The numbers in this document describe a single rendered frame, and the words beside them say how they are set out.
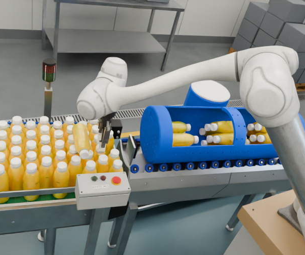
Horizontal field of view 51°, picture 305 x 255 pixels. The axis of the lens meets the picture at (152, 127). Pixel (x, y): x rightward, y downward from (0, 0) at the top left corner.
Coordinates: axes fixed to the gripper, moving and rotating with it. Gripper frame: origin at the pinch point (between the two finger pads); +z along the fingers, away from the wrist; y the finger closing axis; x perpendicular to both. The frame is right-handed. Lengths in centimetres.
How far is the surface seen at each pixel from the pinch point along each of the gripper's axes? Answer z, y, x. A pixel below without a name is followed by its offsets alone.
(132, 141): 4.9, 5.8, -17.2
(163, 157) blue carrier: 3.0, -7.9, -28.2
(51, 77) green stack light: -8.5, 39.5, 19.2
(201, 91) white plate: 6, 56, -79
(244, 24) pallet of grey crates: 51, 328, -297
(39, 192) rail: 13.6, -14.3, 26.3
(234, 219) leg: 95, 11, -120
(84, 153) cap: -2.3, -8.5, 9.0
